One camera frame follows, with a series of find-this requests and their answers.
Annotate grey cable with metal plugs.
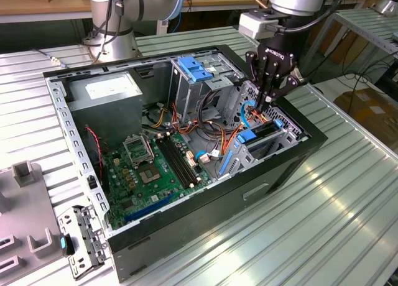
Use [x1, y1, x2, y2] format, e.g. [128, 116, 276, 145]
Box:
[32, 48, 65, 68]

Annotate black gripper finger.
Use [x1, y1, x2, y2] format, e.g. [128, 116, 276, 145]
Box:
[266, 67, 302, 111]
[245, 51, 269, 111]

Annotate red yellow power wire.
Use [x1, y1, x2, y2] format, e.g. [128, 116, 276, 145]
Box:
[247, 108, 271, 124]

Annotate large cardboard box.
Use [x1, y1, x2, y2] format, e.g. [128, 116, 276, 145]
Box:
[334, 86, 398, 137]

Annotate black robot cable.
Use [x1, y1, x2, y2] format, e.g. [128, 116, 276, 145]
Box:
[91, 0, 125, 65]

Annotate grey metal drive cage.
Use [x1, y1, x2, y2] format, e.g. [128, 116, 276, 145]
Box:
[169, 53, 244, 127]

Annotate beige board connector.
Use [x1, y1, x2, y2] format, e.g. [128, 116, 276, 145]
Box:
[185, 150, 199, 169]

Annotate black PC case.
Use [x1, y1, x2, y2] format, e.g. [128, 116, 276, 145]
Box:
[42, 44, 329, 284]

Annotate green motherboard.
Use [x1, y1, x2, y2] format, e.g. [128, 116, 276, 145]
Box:
[101, 131, 216, 231]

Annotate blue plastic drive latch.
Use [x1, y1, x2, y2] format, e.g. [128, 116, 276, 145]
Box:
[178, 57, 215, 84]

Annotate blue data wire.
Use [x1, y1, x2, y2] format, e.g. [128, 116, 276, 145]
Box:
[240, 99, 259, 129]

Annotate grey parts rack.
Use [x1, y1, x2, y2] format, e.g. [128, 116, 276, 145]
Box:
[0, 160, 65, 286]

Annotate metal socket cover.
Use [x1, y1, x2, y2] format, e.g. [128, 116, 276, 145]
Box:
[123, 132, 155, 167]

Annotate hard disk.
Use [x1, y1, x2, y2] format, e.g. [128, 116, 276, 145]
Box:
[219, 119, 283, 177]

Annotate orange yellow supply wires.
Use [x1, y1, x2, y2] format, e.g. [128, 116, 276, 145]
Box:
[148, 108, 166, 129]

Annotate black case fan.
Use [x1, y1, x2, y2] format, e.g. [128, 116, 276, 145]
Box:
[83, 126, 111, 194]

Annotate red orange wire bundle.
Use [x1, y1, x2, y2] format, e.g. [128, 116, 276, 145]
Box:
[170, 108, 243, 153]

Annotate brown cardboard under table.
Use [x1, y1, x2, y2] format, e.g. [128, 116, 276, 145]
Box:
[320, 18, 374, 66]

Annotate white flat panel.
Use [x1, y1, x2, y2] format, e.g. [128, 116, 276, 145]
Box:
[313, 73, 379, 103]

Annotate metal slat side table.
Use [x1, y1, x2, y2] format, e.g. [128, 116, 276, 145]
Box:
[298, 8, 398, 81]

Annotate thick black case cables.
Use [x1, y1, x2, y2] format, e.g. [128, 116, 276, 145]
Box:
[198, 91, 222, 125]

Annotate black RAM slot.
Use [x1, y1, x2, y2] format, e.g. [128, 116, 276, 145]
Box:
[169, 132, 200, 184]
[165, 134, 197, 186]
[156, 137, 188, 190]
[160, 136, 193, 188]

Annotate grey metal disk bay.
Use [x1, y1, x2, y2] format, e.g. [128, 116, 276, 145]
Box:
[216, 119, 310, 181]

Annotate blue expansion slot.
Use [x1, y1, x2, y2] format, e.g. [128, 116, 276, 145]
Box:
[125, 193, 171, 224]

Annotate red black fan wire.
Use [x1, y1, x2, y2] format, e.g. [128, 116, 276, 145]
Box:
[85, 126, 109, 175]

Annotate short blue tabbed wire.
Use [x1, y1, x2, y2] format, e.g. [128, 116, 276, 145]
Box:
[195, 149, 224, 165]

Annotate metal expansion slot retainer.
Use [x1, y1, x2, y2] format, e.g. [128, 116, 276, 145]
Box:
[57, 205, 110, 280]

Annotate thick black wrist cable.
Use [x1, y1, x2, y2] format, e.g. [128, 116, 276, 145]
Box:
[273, 0, 345, 35]

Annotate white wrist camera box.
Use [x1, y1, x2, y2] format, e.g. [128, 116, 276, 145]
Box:
[238, 11, 279, 40]

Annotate grey power supply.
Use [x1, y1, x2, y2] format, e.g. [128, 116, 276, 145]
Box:
[63, 71, 144, 147]

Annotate wooden desk white frame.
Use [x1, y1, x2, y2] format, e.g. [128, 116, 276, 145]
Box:
[0, 0, 93, 24]
[183, 0, 373, 47]

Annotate black latch with blue tab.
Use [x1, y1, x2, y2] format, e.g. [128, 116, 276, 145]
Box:
[58, 233, 76, 257]

